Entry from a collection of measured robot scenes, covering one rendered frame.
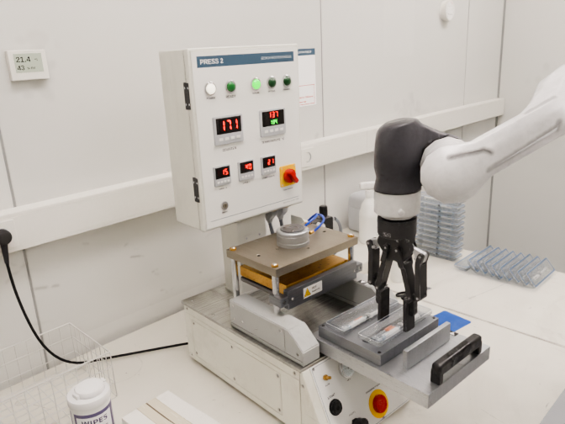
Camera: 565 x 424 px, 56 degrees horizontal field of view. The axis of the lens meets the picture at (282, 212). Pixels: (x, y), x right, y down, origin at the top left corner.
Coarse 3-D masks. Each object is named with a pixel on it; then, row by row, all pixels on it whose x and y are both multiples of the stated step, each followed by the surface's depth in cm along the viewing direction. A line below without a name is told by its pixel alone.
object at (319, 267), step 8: (336, 256) 132; (312, 264) 128; (320, 264) 127; (328, 264) 127; (336, 264) 127; (240, 272) 129; (248, 272) 127; (256, 272) 125; (296, 272) 124; (304, 272) 124; (312, 272) 123; (320, 272) 124; (248, 280) 128; (256, 280) 125; (264, 280) 123; (280, 280) 120; (288, 280) 119; (296, 280) 119; (264, 288) 123; (280, 288) 119
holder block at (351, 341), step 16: (400, 304) 120; (432, 320) 112; (320, 336) 112; (336, 336) 108; (352, 336) 108; (400, 336) 107; (416, 336) 108; (352, 352) 106; (368, 352) 103; (384, 352) 101; (400, 352) 105
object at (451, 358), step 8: (472, 336) 103; (480, 336) 103; (464, 344) 100; (472, 344) 101; (480, 344) 103; (448, 352) 98; (456, 352) 97; (464, 352) 99; (480, 352) 104; (440, 360) 95; (448, 360) 96; (456, 360) 97; (432, 368) 95; (440, 368) 94; (448, 368) 96; (432, 376) 95; (440, 376) 94; (440, 384) 95
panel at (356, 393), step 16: (320, 368) 111; (336, 368) 114; (320, 384) 110; (336, 384) 113; (352, 384) 115; (368, 384) 118; (320, 400) 109; (352, 400) 114; (368, 400) 117; (400, 400) 123; (336, 416) 111; (352, 416) 113; (368, 416) 116; (384, 416) 118
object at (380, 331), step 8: (400, 312) 112; (424, 312) 112; (384, 320) 109; (392, 320) 109; (400, 320) 109; (368, 328) 106; (376, 328) 106; (384, 328) 106; (392, 328) 106; (400, 328) 106; (368, 336) 104; (376, 336) 103; (384, 336) 103
